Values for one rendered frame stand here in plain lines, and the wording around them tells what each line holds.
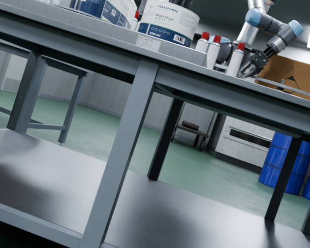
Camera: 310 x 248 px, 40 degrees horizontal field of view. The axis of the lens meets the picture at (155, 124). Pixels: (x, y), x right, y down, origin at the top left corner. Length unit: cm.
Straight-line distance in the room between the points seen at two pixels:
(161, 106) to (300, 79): 848
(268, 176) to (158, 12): 549
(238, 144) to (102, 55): 718
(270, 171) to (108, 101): 563
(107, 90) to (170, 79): 994
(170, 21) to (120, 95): 959
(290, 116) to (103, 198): 60
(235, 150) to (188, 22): 698
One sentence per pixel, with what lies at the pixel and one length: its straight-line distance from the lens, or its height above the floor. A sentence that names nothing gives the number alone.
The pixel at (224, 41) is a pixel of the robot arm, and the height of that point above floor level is 112.
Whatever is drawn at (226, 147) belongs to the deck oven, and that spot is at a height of 27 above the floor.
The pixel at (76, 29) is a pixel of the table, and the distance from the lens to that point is 131.
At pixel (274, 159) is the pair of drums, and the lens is 677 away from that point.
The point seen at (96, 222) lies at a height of 29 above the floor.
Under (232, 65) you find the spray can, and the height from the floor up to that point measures 97.
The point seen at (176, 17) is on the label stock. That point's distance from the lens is 148.
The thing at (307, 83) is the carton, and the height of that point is 102.
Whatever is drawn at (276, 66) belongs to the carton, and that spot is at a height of 106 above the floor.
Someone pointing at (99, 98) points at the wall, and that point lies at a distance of 1127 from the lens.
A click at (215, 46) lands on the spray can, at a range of 207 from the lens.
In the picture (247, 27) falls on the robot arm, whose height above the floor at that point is 124.
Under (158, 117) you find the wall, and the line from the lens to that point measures 1065.
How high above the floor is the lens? 69
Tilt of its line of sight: 3 degrees down
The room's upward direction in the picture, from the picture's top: 18 degrees clockwise
